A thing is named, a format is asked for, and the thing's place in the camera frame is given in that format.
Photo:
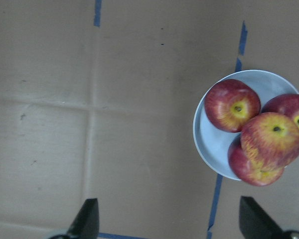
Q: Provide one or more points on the red apple plate front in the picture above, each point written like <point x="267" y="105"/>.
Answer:
<point x="246" y="171"/>

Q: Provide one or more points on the red apple plate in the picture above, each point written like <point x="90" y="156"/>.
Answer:
<point x="246" y="171"/>
<point x="286" y="104"/>
<point x="230" y="104"/>

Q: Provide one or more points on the red apple plate left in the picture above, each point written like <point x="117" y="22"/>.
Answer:
<point x="230" y="104"/>

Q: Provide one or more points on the red yellow apple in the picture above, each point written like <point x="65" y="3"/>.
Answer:
<point x="270" y="141"/>

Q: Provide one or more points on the light blue plate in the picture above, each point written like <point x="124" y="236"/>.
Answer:
<point x="212" y="143"/>

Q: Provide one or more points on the red apple plate right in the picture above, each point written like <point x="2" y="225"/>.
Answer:
<point x="286" y="104"/>

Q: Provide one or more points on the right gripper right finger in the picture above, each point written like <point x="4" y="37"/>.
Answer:
<point x="255" y="223"/>

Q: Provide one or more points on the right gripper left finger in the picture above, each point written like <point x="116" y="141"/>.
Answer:
<point x="86" y="223"/>

